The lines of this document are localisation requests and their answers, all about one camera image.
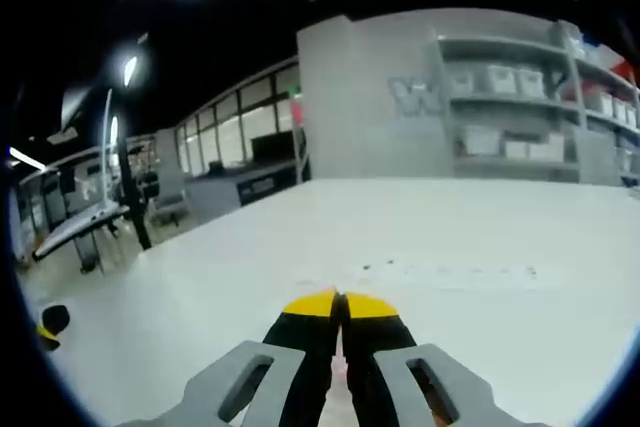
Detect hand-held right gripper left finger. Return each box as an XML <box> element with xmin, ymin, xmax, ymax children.
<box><xmin>117</xmin><ymin>288</ymin><xmax>337</xmax><ymax>427</ymax></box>

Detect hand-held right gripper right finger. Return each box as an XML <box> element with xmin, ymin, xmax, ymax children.
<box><xmin>339</xmin><ymin>290</ymin><xmax>551</xmax><ymax>427</ymax></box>

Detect small black object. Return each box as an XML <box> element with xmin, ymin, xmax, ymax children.
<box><xmin>41</xmin><ymin>303</ymin><xmax>72</xmax><ymax>335</ymax></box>

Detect background work table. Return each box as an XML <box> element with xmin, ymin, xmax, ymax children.
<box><xmin>31</xmin><ymin>200</ymin><xmax>130</xmax><ymax>273</ymax></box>

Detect black stand pole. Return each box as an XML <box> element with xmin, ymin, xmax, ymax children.
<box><xmin>116</xmin><ymin>144</ymin><xmax>153</xmax><ymax>252</ymax></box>

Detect large standing monitor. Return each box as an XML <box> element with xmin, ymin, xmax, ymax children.
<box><xmin>101</xmin><ymin>88</ymin><xmax>116</xmax><ymax>209</ymax></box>

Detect dark grey counter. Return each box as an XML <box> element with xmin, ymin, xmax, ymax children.
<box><xmin>183</xmin><ymin>160</ymin><xmax>312</xmax><ymax>224</ymax></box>

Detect black computer monitor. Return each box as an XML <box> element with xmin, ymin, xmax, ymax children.
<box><xmin>250</xmin><ymin>129</ymin><xmax>297</xmax><ymax>159</ymax></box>

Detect hanging dark screen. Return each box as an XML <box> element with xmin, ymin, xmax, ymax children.
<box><xmin>58</xmin><ymin>85</ymin><xmax>95</xmax><ymax>124</ymax></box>

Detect glass partition windows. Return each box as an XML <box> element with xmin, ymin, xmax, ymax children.
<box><xmin>173</xmin><ymin>62</ymin><xmax>302</xmax><ymax>174</ymax></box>

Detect grey cabinet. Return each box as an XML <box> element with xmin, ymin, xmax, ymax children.
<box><xmin>573</xmin><ymin>125</ymin><xmax>623</xmax><ymax>187</ymax></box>

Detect row of white storage boxes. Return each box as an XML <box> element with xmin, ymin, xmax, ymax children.
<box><xmin>452</xmin><ymin>62</ymin><xmax>640</xmax><ymax>162</ymax></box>

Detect grey shelving rack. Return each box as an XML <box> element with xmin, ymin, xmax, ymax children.
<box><xmin>433</xmin><ymin>20</ymin><xmax>640</xmax><ymax>189</ymax></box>

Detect red white banner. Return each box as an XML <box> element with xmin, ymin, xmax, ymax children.
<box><xmin>592</xmin><ymin>40</ymin><xmax>640</xmax><ymax>86</ymax></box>

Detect grey wall lettering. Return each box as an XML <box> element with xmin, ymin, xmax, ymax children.
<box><xmin>387</xmin><ymin>76</ymin><xmax>445</xmax><ymax>119</ymax></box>

